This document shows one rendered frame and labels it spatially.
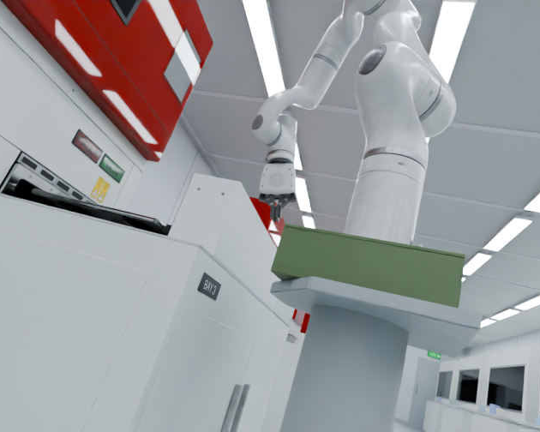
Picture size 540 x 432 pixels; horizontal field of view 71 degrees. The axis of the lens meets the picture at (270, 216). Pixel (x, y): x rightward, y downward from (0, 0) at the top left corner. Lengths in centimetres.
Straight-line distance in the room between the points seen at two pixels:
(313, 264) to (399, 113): 33
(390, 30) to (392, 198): 44
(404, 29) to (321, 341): 70
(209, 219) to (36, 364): 32
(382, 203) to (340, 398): 31
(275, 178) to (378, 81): 45
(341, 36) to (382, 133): 54
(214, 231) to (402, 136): 37
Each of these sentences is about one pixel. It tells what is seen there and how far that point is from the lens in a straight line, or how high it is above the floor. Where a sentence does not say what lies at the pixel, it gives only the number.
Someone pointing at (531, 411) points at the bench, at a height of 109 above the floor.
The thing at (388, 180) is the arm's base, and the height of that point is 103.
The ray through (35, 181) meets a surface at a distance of 115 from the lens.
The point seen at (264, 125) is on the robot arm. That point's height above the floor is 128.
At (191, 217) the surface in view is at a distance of 66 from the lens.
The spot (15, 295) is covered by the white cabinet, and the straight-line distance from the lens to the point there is 71.
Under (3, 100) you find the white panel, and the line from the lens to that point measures 109.
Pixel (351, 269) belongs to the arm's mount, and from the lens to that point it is 56.
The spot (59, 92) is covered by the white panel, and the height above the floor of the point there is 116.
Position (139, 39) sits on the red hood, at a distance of 135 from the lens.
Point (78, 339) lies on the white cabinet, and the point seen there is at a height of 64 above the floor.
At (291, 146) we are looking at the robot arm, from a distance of 114.
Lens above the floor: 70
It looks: 19 degrees up
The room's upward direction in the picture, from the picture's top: 18 degrees clockwise
